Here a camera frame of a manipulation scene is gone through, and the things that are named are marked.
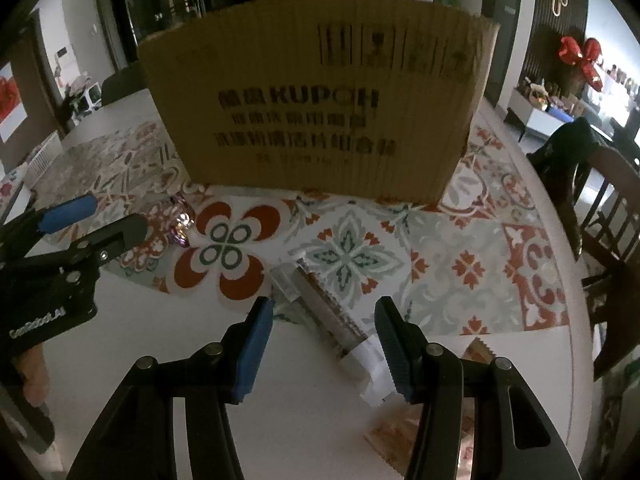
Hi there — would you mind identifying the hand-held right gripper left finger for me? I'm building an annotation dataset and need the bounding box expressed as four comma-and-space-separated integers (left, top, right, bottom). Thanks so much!
65, 296, 275, 480

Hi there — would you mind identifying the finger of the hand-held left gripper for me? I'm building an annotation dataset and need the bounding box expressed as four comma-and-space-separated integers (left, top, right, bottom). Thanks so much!
0, 195, 98, 256
0, 214, 148, 286

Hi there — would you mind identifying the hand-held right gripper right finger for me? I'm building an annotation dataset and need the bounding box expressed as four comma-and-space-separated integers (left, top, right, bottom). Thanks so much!
374, 296, 583, 480

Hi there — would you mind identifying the white tube snack packet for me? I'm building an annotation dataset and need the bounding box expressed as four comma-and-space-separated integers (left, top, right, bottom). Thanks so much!
270, 260, 396, 408

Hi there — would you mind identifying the brown cardboard box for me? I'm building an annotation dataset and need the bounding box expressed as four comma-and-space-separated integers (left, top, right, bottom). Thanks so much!
136, 0, 502, 206

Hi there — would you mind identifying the person's left hand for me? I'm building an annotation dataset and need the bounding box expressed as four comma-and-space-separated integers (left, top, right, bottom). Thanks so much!
17, 347, 51, 407

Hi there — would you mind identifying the small shiny wrapped candy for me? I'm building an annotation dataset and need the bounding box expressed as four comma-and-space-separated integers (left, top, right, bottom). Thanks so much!
167, 200, 193, 248

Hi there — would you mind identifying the golden brown snack packet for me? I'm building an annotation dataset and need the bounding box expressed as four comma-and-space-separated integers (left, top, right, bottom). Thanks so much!
362, 337, 501, 476

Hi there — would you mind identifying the patterned table runner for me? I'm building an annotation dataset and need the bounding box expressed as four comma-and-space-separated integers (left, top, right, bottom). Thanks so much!
42, 110, 571, 336

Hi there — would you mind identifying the white shelf unit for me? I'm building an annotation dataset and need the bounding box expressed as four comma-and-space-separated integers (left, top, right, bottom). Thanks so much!
70, 82, 103, 113

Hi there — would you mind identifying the dark dining chair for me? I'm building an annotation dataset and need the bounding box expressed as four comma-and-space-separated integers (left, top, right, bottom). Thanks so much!
100, 62, 151, 106

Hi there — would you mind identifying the dark glass sliding door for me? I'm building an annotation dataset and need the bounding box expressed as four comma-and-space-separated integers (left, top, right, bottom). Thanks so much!
107, 0, 311, 68

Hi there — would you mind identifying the wooden chair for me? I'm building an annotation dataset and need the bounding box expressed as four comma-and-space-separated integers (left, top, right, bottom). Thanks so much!
575, 145, 640, 381

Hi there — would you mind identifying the dark jacket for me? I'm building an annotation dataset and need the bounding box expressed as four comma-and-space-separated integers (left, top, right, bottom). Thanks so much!
527, 117, 608, 261

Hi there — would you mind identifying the white sideboard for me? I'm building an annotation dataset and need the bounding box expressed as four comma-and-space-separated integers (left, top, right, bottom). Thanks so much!
505, 87, 576, 141

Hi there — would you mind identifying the red bow decoration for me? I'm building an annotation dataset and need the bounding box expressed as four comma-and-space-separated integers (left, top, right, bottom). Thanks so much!
559, 36, 606, 88

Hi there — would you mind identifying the red wall poster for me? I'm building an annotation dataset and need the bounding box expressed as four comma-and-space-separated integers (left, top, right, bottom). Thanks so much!
0, 62, 26, 143

